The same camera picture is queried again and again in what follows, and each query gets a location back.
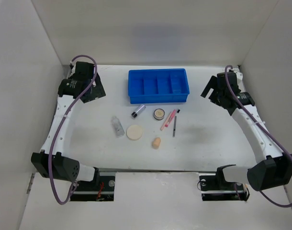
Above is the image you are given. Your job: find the black silver lipstick tube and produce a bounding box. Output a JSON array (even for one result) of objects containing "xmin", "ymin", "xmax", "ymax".
[{"xmin": 131, "ymin": 104, "xmax": 146, "ymax": 119}]

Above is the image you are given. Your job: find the clear small bottle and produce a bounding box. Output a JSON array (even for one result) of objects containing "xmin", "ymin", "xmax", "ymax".
[{"xmin": 111, "ymin": 116, "xmax": 124, "ymax": 137}]

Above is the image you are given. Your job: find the grey eyeliner pencil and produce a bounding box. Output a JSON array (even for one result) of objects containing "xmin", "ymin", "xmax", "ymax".
[{"xmin": 172, "ymin": 116, "xmax": 177, "ymax": 138}]

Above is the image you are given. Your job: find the pink pencil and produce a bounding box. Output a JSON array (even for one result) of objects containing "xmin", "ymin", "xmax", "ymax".
[{"xmin": 160, "ymin": 111, "xmax": 172, "ymax": 131}]

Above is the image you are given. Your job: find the round cream powder puff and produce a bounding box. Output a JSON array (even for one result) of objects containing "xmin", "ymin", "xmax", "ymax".
[{"xmin": 126, "ymin": 125, "xmax": 143, "ymax": 141}]

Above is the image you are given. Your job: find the round powder jar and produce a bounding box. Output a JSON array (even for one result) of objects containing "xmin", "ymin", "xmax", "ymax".
[{"xmin": 153, "ymin": 108, "xmax": 165, "ymax": 120}]

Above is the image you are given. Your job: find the beige makeup sponge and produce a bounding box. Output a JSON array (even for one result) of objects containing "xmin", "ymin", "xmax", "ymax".
[{"xmin": 152, "ymin": 138, "xmax": 161, "ymax": 150}]

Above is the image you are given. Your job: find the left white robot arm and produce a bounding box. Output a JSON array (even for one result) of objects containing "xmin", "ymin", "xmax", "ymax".
[{"xmin": 31, "ymin": 61, "xmax": 106, "ymax": 190}]

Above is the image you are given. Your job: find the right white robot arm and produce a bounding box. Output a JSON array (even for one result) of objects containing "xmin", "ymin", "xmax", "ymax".
[{"xmin": 201, "ymin": 71, "xmax": 292, "ymax": 191}]

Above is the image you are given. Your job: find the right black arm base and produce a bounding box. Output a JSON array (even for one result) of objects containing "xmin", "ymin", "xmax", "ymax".
[{"xmin": 197, "ymin": 173, "xmax": 250, "ymax": 202}]

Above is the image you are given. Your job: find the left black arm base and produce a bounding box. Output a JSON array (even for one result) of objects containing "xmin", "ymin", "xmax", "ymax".
[{"xmin": 70, "ymin": 171, "xmax": 116, "ymax": 202}]

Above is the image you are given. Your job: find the blue divided plastic bin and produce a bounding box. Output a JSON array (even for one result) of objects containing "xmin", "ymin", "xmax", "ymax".
[{"xmin": 128, "ymin": 69, "xmax": 190, "ymax": 104}]

